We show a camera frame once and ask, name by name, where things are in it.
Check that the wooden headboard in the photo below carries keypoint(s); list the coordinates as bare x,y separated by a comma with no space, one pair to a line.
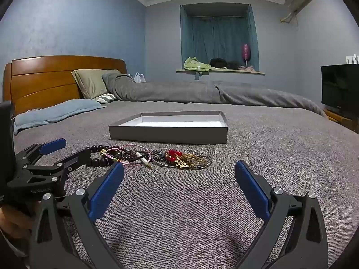
42,81

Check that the white wall sockets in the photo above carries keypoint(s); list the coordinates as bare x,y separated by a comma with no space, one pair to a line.
352,58

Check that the light blue blanket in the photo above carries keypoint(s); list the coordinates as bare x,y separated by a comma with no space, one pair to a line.
56,112

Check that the wooden television stand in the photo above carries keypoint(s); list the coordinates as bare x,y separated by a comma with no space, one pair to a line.
340,119

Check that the grey duvet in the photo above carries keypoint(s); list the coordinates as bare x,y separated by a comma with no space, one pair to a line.
196,92

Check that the dark clothes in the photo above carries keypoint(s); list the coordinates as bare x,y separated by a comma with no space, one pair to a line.
234,65

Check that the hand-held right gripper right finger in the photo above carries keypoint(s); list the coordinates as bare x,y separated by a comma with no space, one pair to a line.
251,187

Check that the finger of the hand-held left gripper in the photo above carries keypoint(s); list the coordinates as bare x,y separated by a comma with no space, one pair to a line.
53,145
75,158

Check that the black bag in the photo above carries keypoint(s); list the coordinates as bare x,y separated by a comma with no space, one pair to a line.
218,63

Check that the black television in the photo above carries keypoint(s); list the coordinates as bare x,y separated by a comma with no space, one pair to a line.
339,86

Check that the green cloth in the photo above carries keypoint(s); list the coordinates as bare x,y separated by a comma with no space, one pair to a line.
193,64

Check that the pink cloth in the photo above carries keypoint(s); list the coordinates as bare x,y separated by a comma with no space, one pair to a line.
248,68

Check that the striped pillow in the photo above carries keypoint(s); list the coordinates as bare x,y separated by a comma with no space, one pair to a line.
105,98

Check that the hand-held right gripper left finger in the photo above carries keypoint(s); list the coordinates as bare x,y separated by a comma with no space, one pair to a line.
106,190

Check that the wooden window sill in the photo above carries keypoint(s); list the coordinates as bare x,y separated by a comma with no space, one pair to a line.
224,72

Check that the red bead gold brooch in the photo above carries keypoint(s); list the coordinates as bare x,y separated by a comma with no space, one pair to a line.
174,154

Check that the white gold hair clip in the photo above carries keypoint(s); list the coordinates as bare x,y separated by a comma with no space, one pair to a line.
143,159

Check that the air conditioner pipe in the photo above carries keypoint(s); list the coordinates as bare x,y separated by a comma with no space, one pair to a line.
289,17

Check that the white plastic bag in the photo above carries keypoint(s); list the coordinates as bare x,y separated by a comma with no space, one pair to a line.
139,78

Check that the thin silver bangle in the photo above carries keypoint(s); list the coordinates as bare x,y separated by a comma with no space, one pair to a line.
157,164

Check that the teal curtain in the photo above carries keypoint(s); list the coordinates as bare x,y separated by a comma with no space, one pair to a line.
218,39

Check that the shallow grey cardboard box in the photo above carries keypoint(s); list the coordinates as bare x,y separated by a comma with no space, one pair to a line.
168,131

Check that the person's left hand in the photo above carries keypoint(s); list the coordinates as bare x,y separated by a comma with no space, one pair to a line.
15,221

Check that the olive green pillow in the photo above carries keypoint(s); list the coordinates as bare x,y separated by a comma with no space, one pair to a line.
89,82

